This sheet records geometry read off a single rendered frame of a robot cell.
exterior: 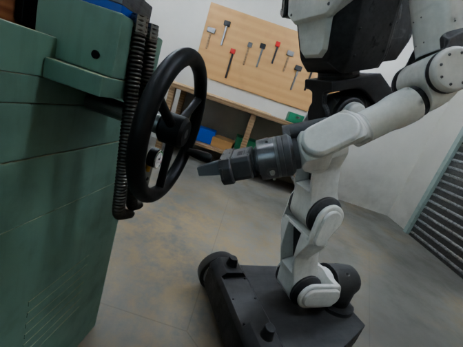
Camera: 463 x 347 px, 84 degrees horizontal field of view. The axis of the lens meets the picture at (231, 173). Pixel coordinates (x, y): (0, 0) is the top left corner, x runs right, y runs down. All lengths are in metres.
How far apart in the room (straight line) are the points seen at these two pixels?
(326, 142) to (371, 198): 3.90
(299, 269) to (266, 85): 3.00
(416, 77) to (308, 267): 0.75
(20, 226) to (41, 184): 0.08
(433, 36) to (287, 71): 3.21
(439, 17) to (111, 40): 0.56
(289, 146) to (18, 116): 0.44
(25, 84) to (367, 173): 4.08
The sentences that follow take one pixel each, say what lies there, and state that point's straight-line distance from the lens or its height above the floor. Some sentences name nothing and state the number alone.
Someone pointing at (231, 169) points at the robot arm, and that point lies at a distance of 0.51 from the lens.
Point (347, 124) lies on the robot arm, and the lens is 0.53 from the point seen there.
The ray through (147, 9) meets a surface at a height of 0.99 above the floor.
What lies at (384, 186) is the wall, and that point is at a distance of 4.40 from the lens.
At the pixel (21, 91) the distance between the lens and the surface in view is 0.48.
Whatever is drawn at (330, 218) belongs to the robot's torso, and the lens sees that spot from 0.93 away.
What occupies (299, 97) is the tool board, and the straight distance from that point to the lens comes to 3.80.
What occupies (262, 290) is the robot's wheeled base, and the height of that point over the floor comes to 0.17.
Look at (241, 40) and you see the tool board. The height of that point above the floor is 1.64.
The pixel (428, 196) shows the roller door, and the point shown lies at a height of 0.54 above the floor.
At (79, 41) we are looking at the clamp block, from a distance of 0.48.
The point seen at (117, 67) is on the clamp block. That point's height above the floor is 0.89.
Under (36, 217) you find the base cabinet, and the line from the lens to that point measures 0.59.
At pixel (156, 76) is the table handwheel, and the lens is 0.39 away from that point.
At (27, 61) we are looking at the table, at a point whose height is 0.86.
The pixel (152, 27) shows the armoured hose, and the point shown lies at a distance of 0.51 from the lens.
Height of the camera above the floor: 0.90
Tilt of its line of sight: 16 degrees down
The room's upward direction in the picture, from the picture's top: 19 degrees clockwise
